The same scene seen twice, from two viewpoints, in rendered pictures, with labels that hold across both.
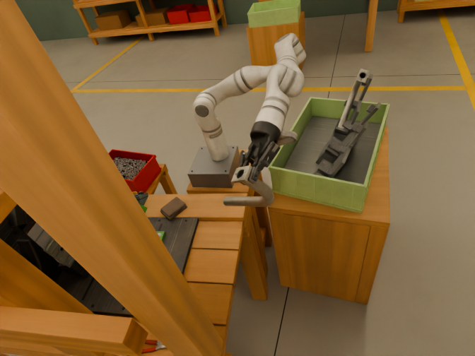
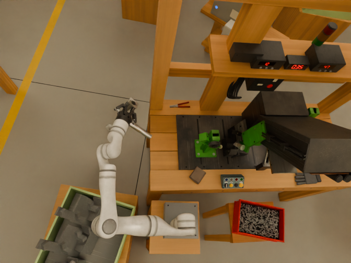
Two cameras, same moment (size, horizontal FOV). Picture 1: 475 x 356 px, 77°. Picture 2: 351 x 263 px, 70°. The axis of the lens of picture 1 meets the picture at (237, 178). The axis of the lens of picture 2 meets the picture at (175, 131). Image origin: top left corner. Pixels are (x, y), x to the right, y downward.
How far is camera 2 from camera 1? 137 cm
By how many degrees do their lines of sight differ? 67
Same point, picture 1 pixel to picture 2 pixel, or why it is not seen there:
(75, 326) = (186, 64)
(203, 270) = (166, 138)
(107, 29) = not seen: outside the picture
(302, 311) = (124, 191)
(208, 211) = (174, 174)
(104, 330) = (175, 64)
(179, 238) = (185, 154)
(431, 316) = (48, 196)
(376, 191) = not seen: hidden behind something
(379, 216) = (65, 189)
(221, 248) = (160, 151)
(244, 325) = not seen: hidden behind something
